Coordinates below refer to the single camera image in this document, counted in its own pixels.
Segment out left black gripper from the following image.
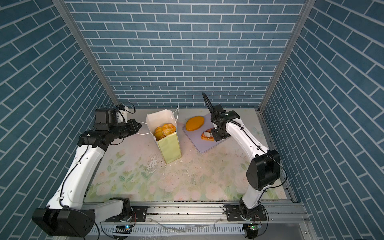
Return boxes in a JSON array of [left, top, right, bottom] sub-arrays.
[[108, 118, 143, 141]]

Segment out glazed brown pastry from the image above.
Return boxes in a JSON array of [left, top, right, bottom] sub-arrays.
[[201, 128, 215, 141]]

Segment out round orange bread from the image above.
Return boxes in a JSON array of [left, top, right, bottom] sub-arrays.
[[186, 116, 205, 132]]

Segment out striped oval bread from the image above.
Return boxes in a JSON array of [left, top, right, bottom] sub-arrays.
[[154, 127, 165, 141]]

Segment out small round knotted bun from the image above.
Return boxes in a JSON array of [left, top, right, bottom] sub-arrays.
[[162, 124, 176, 136]]

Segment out paper gift bag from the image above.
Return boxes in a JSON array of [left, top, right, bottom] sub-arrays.
[[139, 108, 182, 164]]

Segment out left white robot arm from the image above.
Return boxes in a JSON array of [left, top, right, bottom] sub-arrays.
[[32, 119, 142, 238]]

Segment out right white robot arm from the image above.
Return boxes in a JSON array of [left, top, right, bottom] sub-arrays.
[[211, 119, 281, 221]]

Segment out lavender tray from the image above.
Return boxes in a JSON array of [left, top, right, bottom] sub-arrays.
[[183, 114, 226, 153]]

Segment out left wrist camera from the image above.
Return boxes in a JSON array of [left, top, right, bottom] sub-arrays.
[[117, 104, 129, 124]]

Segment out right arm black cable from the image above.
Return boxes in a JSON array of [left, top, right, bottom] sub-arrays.
[[201, 92, 288, 193]]

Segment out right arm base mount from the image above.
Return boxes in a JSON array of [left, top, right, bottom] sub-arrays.
[[222, 204, 267, 222]]

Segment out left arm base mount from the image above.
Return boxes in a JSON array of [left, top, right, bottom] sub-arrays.
[[105, 198, 149, 223]]

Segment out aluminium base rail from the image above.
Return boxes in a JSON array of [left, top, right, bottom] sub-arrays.
[[64, 200, 310, 226]]

